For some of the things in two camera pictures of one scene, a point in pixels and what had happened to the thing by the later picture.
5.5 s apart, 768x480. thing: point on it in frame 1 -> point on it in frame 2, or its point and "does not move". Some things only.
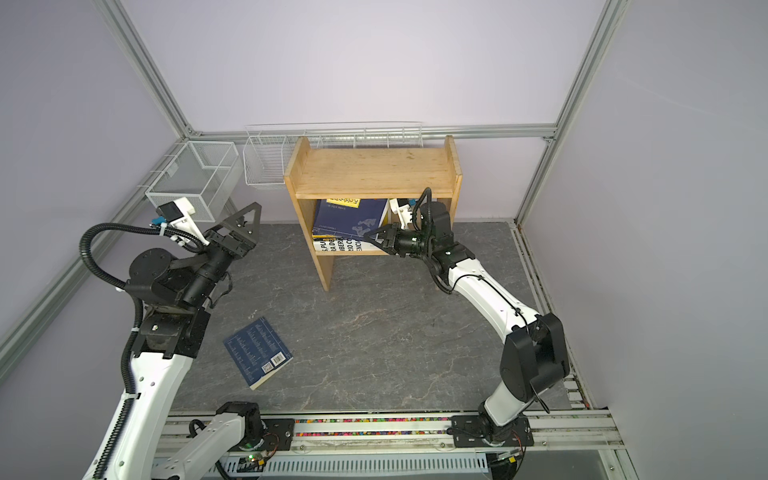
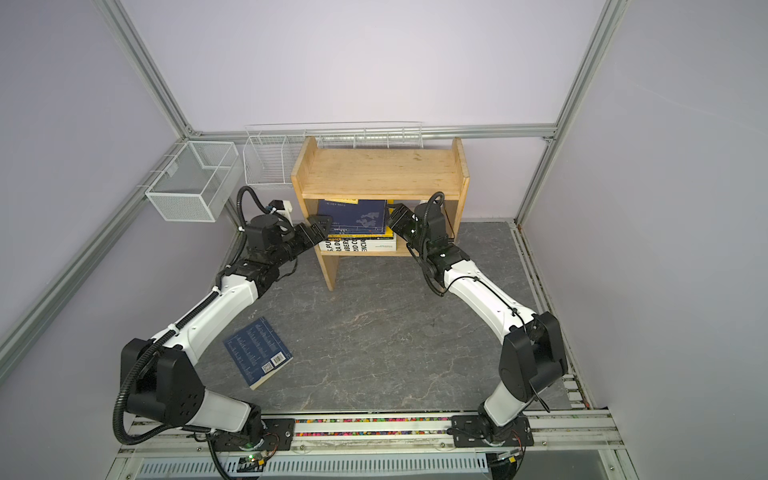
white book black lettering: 346,245 does not move
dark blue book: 347,217 does not move
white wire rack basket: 267,148 does not move
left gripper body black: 219,256 -> 286,251
